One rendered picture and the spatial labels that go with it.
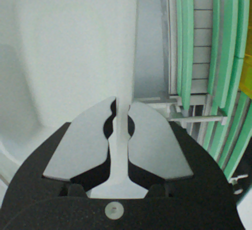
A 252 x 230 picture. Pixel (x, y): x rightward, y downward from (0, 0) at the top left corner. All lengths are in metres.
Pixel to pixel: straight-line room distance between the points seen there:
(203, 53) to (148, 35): 0.18
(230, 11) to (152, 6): 0.24
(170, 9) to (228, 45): 0.13
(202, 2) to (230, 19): 0.09
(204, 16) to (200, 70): 0.12
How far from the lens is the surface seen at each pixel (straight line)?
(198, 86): 0.39
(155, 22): 0.46
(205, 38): 0.36
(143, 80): 0.50
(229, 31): 0.29
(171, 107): 0.35
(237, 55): 0.31
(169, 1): 0.34
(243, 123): 0.44
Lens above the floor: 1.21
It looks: 59 degrees down
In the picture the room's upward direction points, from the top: 168 degrees counter-clockwise
